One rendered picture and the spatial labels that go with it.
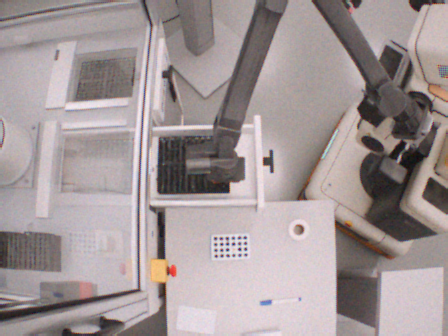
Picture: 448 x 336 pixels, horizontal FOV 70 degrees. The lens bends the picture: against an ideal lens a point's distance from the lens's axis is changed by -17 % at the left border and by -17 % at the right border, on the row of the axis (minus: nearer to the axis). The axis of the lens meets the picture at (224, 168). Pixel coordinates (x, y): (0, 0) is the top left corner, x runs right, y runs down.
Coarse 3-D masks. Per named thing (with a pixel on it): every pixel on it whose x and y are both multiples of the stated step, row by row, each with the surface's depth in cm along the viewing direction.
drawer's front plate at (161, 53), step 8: (160, 40) 126; (160, 48) 125; (160, 56) 124; (160, 64) 123; (160, 72) 122; (160, 80) 122; (160, 88) 122; (160, 96) 122; (160, 104) 123; (160, 112) 123; (160, 120) 127
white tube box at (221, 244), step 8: (216, 240) 124; (224, 240) 121; (232, 240) 121; (240, 240) 121; (248, 240) 121; (216, 248) 122; (224, 248) 120; (240, 248) 123; (248, 248) 120; (216, 256) 123; (224, 256) 120; (232, 256) 123; (240, 256) 123; (248, 256) 119
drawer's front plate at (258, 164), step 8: (256, 120) 117; (256, 128) 117; (256, 136) 116; (256, 144) 115; (256, 152) 115; (256, 160) 114; (256, 168) 115; (256, 176) 116; (256, 184) 116; (256, 192) 117; (256, 208) 118
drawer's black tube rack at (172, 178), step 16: (160, 144) 122; (176, 144) 119; (192, 144) 119; (160, 160) 120; (176, 160) 120; (160, 176) 119; (176, 176) 119; (192, 176) 116; (160, 192) 115; (176, 192) 118; (192, 192) 118; (208, 192) 117; (224, 192) 117
